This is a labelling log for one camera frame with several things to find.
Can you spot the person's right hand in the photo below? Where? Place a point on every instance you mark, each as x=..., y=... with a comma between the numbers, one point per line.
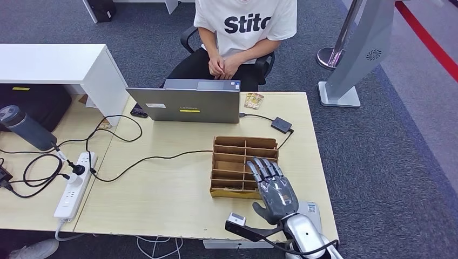
x=217, y=65

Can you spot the person's left hand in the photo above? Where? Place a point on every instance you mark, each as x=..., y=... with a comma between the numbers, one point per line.
x=232, y=66

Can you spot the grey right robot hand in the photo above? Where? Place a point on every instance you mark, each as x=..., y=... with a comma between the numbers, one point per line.
x=279, y=196

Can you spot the cardboard card organizer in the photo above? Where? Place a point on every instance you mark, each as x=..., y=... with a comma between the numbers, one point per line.
x=229, y=166

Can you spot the person's left forearm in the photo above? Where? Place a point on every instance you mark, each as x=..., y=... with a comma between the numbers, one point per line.
x=257, y=52

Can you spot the person's right forearm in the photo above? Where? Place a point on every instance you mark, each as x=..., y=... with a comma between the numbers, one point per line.
x=209, y=43

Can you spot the grey card reader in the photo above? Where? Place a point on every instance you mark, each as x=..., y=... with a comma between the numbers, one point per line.
x=304, y=206

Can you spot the person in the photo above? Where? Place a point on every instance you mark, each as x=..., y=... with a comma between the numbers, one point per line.
x=247, y=35

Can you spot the black office chair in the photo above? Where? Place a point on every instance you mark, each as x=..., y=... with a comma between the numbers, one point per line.
x=264, y=64

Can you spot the grey laptop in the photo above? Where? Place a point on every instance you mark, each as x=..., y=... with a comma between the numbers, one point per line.
x=189, y=105

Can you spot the white desk drawer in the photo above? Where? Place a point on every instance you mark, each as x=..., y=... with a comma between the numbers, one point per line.
x=229, y=244

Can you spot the black adapter box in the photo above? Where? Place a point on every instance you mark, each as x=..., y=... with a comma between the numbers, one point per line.
x=281, y=125

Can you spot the white table leg panel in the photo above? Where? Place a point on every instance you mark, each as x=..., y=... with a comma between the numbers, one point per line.
x=171, y=5
x=89, y=9

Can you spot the black phone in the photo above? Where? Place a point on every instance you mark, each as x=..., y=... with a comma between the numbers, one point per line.
x=138, y=111

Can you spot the small brown paper piece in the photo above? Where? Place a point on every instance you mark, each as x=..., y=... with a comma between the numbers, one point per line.
x=104, y=125

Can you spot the black computer tower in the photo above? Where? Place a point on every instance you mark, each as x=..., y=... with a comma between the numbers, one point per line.
x=101, y=9

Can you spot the grey kiosk stand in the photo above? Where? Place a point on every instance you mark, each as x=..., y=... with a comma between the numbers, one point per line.
x=363, y=43

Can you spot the brown cardboard scrap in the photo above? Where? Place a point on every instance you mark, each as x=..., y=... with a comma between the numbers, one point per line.
x=83, y=99

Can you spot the white desk shelf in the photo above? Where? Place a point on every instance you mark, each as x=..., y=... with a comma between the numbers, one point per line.
x=53, y=62

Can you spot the black plug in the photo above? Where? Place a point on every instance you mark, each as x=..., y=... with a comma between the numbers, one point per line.
x=78, y=168

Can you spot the white plug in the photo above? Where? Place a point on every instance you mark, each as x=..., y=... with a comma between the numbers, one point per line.
x=73, y=178

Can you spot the black bag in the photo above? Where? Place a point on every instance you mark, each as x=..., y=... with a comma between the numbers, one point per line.
x=34, y=103

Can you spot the white power strip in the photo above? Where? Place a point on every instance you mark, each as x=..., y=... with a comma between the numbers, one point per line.
x=70, y=200

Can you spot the dark grey water bottle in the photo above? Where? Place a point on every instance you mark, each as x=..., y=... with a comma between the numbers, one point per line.
x=27, y=128

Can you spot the black charger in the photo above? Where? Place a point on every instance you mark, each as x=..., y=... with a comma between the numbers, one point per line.
x=4, y=177

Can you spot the white shoe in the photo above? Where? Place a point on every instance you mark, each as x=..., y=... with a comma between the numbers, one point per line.
x=34, y=250

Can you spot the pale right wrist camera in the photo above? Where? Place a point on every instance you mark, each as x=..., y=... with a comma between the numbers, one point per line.
x=237, y=218

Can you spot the chrome stanchion post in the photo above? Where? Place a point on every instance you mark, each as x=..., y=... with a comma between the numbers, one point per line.
x=329, y=57

